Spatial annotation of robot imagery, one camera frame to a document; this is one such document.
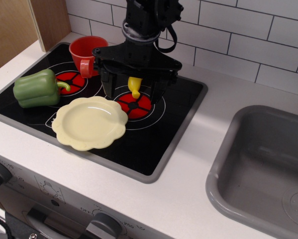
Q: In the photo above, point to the green toy bell pepper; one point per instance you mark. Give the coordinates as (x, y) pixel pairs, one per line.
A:
(39, 89)

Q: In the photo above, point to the grey toy sink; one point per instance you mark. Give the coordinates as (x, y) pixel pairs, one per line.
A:
(254, 177)

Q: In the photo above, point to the grey oven door handle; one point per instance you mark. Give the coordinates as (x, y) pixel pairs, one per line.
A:
(55, 226)

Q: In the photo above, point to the red plastic cup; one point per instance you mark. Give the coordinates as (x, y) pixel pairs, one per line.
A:
(81, 52)

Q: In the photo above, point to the wooden cabinet panel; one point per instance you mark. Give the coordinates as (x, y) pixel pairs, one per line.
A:
(22, 22)

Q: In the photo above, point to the black toy stovetop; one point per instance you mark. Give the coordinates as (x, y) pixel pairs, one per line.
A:
(152, 131)

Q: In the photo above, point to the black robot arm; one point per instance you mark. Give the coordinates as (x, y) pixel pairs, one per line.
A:
(146, 19)

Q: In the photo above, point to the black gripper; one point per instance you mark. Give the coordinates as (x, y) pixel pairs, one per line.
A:
(130, 59)

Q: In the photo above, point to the yellow toy banana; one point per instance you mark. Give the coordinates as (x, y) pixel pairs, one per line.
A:
(134, 85)

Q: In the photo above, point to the pale yellow scalloped plate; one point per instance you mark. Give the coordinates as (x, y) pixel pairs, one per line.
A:
(89, 123)

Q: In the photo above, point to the grey right oven knob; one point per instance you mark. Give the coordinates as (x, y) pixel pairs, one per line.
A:
(105, 226)

